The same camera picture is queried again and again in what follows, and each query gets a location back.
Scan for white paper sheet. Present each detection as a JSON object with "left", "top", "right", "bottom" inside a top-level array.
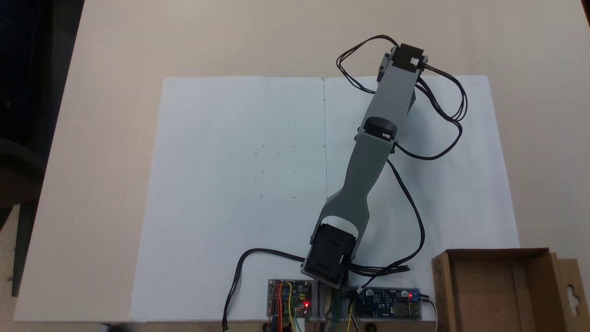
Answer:
[
  {"left": 130, "top": 76, "right": 328, "bottom": 323},
  {"left": 323, "top": 75, "right": 521, "bottom": 322}
]

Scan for blue circuit board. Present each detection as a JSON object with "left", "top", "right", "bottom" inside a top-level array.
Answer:
[{"left": 354, "top": 288, "right": 423, "bottom": 320}]

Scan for brown cardboard box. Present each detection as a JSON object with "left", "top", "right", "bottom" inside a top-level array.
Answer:
[{"left": 431, "top": 248, "right": 584, "bottom": 332}]

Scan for black arm motor wires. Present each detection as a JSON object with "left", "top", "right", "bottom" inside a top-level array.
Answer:
[{"left": 336, "top": 35, "right": 469, "bottom": 280}]

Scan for circuit board with jumper wires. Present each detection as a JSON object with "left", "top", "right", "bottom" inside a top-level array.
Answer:
[{"left": 267, "top": 279, "right": 313, "bottom": 320}]

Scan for black power cable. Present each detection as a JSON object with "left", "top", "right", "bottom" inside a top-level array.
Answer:
[{"left": 223, "top": 249, "right": 306, "bottom": 332}]

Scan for coloured jumper wires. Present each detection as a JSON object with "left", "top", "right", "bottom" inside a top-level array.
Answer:
[{"left": 269, "top": 281, "right": 306, "bottom": 332}]

